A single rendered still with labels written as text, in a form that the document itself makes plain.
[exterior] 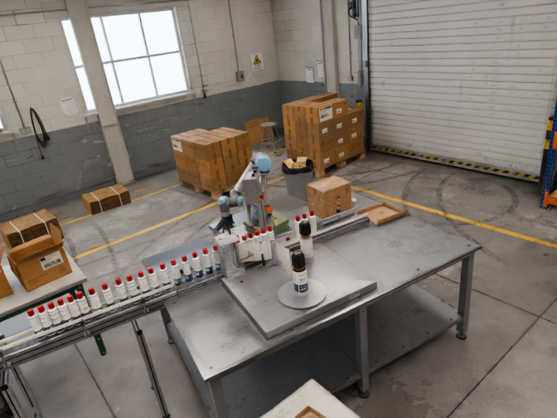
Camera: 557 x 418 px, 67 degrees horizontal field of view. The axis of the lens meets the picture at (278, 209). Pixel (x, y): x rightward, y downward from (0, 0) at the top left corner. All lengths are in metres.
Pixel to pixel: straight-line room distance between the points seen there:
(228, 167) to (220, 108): 2.67
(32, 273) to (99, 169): 4.67
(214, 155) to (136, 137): 2.29
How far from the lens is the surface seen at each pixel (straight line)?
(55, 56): 7.90
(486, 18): 6.68
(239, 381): 3.14
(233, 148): 6.60
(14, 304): 3.69
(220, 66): 9.02
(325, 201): 3.53
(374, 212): 3.75
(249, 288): 2.80
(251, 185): 2.92
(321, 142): 6.82
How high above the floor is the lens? 2.45
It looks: 24 degrees down
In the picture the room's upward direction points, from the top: 7 degrees counter-clockwise
